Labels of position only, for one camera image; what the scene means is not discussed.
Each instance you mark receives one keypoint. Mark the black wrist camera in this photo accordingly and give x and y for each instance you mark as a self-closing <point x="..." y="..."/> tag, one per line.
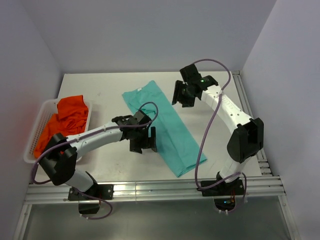
<point x="192" y="78"/>
<point x="139" y="118"/>

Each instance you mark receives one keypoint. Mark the white plastic basket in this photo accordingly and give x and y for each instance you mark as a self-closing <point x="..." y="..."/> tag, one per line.
<point x="47" y="110"/>

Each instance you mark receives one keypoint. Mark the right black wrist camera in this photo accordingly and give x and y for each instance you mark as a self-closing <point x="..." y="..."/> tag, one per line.
<point x="192" y="78"/>

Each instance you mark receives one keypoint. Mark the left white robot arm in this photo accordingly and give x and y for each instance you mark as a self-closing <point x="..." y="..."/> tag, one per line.
<point x="61" y="153"/>

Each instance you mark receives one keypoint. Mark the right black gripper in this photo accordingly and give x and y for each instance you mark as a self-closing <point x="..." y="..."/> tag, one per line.
<point x="177" y="97"/>

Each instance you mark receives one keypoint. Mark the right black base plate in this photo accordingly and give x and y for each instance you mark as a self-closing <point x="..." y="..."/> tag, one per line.
<point x="235" y="188"/>

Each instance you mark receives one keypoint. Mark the aluminium rail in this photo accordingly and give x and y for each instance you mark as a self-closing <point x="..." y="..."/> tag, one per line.
<point x="159" y="190"/>
<point x="263" y="163"/>

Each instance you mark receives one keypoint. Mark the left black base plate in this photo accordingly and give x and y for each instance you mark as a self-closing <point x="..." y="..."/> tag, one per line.
<point x="97" y="191"/>

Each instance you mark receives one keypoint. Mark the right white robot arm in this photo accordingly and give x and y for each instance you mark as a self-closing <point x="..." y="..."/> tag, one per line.
<point x="247" y="133"/>

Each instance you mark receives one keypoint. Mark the orange t-shirt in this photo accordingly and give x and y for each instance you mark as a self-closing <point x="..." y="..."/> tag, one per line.
<point x="70" y="119"/>

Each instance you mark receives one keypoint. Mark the teal t-shirt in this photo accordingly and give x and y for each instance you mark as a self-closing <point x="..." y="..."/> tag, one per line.
<point x="174" y="142"/>

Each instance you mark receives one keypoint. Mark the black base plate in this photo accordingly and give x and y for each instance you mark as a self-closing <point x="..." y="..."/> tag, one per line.
<point x="97" y="191"/>
<point x="235" y="188"/>

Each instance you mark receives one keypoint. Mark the front aluminium rail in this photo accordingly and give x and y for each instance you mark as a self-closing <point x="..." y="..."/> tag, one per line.
<point x="159" y="190"/>

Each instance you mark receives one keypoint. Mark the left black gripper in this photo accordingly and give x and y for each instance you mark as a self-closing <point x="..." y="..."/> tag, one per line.
<point x="148" y="142"/>

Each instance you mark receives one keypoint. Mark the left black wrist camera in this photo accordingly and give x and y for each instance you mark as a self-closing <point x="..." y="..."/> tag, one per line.
<point x="139" y="118"/>

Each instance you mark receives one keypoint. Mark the right side aluminium rail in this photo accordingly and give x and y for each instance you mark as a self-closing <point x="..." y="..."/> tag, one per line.
<point x="263" y="163"/>

